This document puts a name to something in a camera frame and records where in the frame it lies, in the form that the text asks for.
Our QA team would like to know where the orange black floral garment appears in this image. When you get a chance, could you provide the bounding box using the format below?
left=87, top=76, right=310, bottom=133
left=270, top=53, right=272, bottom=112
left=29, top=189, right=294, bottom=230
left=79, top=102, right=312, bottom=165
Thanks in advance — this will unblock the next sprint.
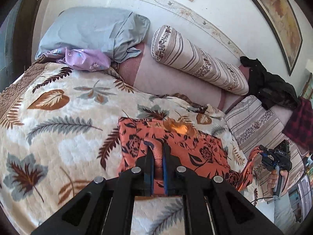
left=118, top=117, right=261, bottom=191

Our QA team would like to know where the person's right hand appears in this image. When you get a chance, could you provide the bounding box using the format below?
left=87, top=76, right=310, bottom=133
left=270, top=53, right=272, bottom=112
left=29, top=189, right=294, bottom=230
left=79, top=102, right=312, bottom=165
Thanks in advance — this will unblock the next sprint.
left=267, top=170, right=289, bottom=196

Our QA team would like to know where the striped floral folded quilt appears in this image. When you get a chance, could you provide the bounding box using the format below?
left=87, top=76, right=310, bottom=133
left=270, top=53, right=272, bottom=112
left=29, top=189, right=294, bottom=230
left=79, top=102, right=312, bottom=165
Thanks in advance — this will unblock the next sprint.
left=225, top=96, right=304, bottom=189

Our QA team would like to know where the red black plaid cloth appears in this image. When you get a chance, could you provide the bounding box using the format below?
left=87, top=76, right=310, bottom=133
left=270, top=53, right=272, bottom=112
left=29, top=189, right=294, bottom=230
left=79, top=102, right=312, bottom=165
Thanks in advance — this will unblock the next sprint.
left=282, top=97, right=313, bottom=152

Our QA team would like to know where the black garment on bed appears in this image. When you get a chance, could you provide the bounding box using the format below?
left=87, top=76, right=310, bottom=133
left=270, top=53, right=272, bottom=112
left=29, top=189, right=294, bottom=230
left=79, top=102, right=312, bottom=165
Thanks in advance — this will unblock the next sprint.
left=240, top=56, right=300, bottom=110

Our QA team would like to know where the pink bed sheet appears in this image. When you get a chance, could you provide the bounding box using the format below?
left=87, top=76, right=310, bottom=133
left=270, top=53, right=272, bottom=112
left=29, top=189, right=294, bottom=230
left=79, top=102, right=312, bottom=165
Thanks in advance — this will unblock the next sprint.
left=118, top=43, right=292, bottom=125

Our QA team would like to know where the striped floral bolster pillow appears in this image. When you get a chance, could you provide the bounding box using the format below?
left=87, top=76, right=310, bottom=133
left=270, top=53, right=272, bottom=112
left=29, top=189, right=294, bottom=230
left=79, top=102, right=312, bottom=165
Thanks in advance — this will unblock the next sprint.
left=151, top=25, right=249, bottom=96

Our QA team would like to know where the purple floral cloth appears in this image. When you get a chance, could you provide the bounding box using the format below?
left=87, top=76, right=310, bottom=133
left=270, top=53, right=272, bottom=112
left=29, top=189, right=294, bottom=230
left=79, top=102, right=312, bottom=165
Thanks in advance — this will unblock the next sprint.
left=38, top=47, right=111, bottom=72

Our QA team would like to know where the large framed painting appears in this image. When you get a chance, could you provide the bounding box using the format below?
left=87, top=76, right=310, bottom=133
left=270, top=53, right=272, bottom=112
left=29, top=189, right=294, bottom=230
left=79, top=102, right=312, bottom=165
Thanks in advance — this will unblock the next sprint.
left=252, top=0, right=303, bottom=75

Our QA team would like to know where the light blue pillow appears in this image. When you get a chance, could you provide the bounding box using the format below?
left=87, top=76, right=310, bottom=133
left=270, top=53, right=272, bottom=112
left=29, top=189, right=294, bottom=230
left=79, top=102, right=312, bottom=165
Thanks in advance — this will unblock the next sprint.
left=35, top=7, right=150, bottom=63

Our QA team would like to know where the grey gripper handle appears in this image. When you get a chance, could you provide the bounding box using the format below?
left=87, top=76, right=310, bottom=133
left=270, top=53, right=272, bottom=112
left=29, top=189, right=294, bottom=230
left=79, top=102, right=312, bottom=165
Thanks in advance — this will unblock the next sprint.
left=273, top=165, right=284, bottom=200

